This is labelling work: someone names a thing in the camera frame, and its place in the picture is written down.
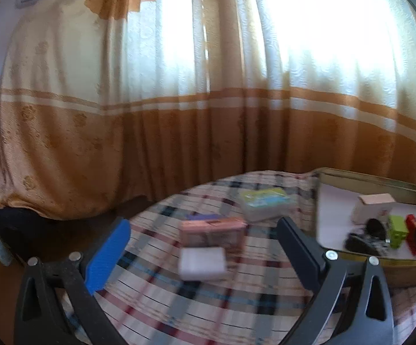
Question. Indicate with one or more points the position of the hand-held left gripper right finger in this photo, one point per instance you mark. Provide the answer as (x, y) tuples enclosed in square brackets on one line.
[(301, 255)]

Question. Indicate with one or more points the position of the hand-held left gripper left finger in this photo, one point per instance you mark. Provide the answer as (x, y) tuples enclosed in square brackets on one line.
[(107, 255)]

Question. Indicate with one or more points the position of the red building block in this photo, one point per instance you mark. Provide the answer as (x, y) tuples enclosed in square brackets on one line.
[(412, 230)]

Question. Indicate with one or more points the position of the green building block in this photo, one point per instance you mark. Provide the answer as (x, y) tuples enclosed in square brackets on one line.
[(398, 228)]

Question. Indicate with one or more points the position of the clear box with green label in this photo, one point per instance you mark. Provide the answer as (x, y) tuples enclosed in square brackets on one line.
[(265, 203)]

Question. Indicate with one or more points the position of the pale pink and white box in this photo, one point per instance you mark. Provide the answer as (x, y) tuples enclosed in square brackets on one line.
[(373, 201)]

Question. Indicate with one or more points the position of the gold metal tin tray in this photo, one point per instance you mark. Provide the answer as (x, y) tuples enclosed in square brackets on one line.
[(373, 183)]

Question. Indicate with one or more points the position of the white power bank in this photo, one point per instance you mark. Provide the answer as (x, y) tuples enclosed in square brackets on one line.
[(202, 264)]

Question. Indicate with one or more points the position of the purple building block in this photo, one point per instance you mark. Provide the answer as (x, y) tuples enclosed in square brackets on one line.
[(204, 217)]

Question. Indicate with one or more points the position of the white paper sheet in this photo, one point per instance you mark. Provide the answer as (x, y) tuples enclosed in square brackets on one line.
[(337, 219)]

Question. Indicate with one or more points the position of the checkered tablecloth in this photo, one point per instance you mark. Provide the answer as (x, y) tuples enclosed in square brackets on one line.
[(193, 312)]

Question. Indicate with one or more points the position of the cream and orange curtain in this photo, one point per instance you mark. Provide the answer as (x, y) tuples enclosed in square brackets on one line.
[(157, 115)]

